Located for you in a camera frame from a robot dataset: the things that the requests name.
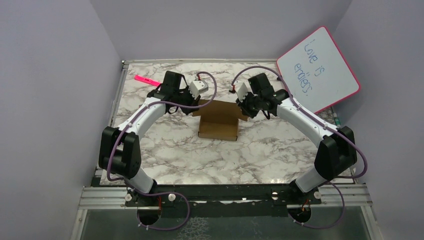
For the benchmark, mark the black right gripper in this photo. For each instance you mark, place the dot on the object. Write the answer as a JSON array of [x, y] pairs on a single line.
[[245, 110]]

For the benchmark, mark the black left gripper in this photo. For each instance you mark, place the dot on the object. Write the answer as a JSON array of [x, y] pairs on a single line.
[[193, 102]]

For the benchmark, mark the brown cardboard box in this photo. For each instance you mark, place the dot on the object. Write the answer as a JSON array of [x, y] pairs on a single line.
[[219, 120]]

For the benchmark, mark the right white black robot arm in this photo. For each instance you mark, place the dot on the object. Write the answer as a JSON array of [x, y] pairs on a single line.
[[335, 151]]

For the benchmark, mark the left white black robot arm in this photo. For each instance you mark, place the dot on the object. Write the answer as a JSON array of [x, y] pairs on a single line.
[[120, 151]]

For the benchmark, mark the pink highlighter marker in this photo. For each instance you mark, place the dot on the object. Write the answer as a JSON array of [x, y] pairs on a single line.
[[147, 80]]

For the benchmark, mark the pink framed whiteboard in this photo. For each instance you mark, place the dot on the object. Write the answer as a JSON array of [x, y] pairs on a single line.
[[316, 72]]

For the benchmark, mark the green capped marker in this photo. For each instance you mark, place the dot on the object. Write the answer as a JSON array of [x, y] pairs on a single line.
[[336, 120]]

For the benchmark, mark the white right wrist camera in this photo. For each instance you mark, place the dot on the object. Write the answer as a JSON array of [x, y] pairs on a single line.
[[241, 90]]

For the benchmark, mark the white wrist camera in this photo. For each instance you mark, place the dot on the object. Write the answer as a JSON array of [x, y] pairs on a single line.
[[197, 87], [241, 90]]

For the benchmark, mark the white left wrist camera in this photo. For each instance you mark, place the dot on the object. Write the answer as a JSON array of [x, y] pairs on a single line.
[[197, 87]]

